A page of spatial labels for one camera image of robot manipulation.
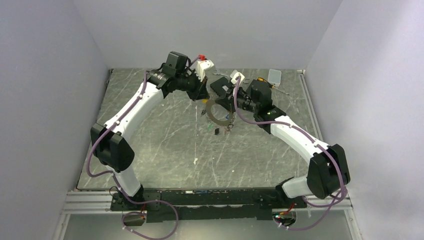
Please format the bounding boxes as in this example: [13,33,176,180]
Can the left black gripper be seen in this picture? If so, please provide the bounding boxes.
[175,68,210,102]

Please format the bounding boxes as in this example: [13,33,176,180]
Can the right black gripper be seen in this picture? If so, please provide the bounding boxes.
[216,84,260,114]

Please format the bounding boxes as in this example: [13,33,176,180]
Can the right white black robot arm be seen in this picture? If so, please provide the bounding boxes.
[210,77,351,208]

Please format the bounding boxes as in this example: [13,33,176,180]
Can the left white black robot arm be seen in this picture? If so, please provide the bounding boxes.
[86,51,215,210]

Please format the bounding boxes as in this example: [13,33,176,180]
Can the black box with white label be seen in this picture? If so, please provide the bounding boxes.
[210,76,235,98]

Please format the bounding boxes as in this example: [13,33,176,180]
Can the clear plastic container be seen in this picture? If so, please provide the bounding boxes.
[267,69,282,87]

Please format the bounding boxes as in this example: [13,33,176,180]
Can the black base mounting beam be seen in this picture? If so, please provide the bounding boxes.
[110,187,307,223]

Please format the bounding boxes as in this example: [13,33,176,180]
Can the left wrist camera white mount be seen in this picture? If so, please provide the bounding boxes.
[194,54,216,82]

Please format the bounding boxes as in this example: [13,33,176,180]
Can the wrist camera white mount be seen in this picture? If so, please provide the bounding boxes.
[194,54,216,82]
[230,70,246,85]

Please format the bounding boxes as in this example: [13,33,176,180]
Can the yellow black handled screwdriver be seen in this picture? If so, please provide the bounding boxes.
[257,77,290,96]

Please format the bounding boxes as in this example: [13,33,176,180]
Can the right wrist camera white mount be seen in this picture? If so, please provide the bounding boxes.
[230,70,246,85]

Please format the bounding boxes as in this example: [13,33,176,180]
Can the aluminium frame rail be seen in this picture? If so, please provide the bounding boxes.
[62,191,112,215]

